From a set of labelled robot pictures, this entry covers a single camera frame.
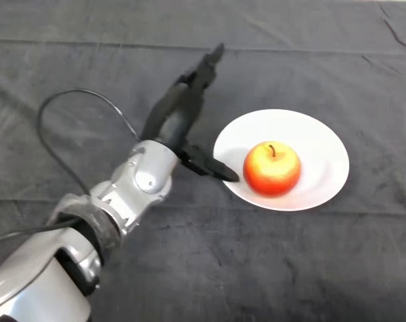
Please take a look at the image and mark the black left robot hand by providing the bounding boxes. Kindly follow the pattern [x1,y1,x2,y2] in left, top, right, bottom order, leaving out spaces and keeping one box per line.
[140,42,241,184]

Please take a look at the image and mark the red yellow apple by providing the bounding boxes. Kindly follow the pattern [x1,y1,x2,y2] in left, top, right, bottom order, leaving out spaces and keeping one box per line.
[242,141,303,197]

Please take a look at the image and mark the white round plate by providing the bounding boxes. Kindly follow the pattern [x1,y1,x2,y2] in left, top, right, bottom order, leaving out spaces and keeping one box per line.
[213,108,350,212]

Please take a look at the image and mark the black cloth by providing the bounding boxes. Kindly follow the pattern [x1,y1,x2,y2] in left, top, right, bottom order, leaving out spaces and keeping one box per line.
[0,0,406,322]

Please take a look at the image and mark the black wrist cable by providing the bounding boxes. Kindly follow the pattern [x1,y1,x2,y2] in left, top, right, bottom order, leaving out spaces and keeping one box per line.
[0,88,143,256]

